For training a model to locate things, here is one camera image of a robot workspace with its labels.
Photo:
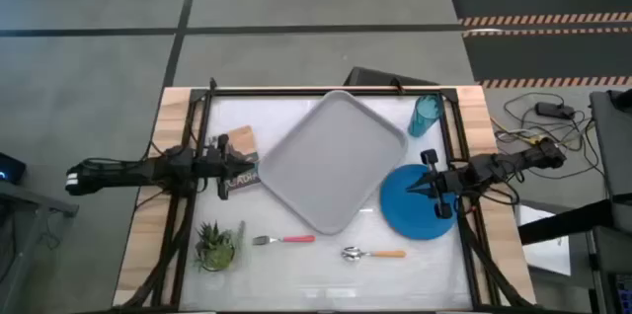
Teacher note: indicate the teal faceted plastic cup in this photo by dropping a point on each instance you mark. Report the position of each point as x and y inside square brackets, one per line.
[423, 116]

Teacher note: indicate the black power adapter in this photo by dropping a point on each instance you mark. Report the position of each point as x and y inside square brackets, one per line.
[554, 109]

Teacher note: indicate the grey side desk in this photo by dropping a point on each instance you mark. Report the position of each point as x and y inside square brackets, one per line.
[24, 205]

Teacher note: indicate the white paper sheet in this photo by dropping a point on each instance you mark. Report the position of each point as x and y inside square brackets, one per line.
[543, 255]

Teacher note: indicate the dark device with blue light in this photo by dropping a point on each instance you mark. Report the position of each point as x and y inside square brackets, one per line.
[11, 168]

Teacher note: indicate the brown snack packet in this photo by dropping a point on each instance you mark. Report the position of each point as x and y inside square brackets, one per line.
[243, 140]

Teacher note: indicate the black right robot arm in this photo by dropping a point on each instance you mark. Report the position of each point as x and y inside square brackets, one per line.
[513, 161]

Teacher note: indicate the black diagonal beam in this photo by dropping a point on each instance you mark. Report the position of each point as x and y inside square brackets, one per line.
[563, 224]

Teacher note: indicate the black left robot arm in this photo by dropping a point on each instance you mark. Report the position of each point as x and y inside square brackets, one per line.
[118, 172]

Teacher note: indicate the black metal table frame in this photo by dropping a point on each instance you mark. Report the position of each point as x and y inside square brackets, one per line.
[205, 116]

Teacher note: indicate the grey side cabinet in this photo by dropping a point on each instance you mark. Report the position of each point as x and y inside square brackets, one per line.
[614, 146]

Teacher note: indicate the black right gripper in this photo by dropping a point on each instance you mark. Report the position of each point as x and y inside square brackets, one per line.
[447, 183]

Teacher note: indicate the blue round plate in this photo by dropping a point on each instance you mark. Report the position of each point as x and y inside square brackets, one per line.
[410, 215]

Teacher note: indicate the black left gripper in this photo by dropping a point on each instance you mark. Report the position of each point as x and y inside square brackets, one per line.
[212, 165]

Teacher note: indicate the black flat panel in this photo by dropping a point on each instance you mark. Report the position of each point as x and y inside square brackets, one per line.
[375, 78]

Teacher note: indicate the small potted succulent plant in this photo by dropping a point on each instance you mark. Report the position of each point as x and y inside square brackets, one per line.
[215, 250]

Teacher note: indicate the grey plastic tray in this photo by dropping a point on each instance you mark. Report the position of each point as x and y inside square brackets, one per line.
[331, 161]

